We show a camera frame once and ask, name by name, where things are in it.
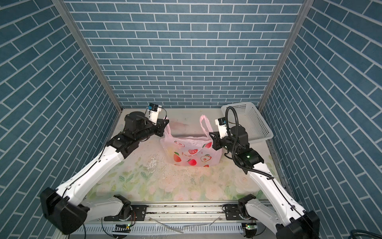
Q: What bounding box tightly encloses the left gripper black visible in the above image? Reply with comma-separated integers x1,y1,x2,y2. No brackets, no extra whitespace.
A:
134,119,170,143

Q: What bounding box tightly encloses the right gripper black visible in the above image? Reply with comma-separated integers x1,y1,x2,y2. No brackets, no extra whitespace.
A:
210,131,239,156

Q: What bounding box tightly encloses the pink plastic fruit bag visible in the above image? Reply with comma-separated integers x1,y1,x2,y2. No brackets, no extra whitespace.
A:
160,115,222,167

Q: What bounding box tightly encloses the white plastic mesh basket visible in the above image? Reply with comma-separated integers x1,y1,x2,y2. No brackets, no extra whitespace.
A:
221,102,274,143

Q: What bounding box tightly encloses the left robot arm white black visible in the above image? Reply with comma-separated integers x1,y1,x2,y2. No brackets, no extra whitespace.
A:
40,112,169,235

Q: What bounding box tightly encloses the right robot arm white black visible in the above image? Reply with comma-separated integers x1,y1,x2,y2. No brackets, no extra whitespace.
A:
209,126,320,239

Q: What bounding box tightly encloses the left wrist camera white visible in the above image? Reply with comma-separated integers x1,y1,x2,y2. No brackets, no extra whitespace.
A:
147,103,162,124

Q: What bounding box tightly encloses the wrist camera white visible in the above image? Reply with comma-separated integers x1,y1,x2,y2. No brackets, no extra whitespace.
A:
215,117,229,138
147,103,162,124

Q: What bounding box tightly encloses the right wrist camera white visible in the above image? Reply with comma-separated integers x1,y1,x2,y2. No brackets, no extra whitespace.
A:
215,117,229,138

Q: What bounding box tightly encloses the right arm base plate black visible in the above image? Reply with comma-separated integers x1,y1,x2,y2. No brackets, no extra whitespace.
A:
222,204,257,221

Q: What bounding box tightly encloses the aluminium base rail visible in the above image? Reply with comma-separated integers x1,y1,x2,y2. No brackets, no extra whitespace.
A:
59,201,308,225

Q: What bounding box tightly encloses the white slotted cable duct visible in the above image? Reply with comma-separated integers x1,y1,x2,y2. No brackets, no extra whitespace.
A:
73,223,244,236

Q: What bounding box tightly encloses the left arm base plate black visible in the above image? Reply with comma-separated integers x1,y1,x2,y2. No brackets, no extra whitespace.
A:
103,205,148,222

